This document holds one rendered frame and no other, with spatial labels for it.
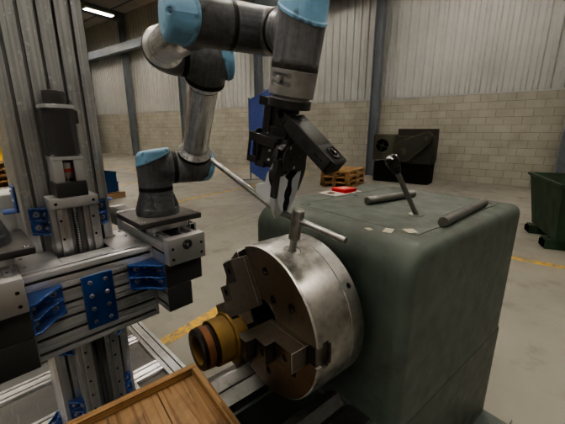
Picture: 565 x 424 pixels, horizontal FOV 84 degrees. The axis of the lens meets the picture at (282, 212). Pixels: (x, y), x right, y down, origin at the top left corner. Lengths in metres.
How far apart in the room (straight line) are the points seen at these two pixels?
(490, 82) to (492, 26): 1.36
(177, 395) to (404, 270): 0.56
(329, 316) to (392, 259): 0.16
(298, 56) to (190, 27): 0.16
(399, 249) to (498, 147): 9.89
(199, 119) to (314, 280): 0.67
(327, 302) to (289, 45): 0.41
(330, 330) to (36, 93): 1.08
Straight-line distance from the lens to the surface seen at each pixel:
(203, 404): 0.81
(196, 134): 1.09
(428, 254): 0.63
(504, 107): 10.47
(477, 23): 10.91
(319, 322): 0.56
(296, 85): 0.51
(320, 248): 0.64
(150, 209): 1.19
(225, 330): 0.60
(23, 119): 1.25
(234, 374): 0.90
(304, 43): 0.52
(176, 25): 0.55
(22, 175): 1.26
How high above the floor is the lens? 1.46
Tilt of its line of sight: 15 degrees down
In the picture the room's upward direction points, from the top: straight up
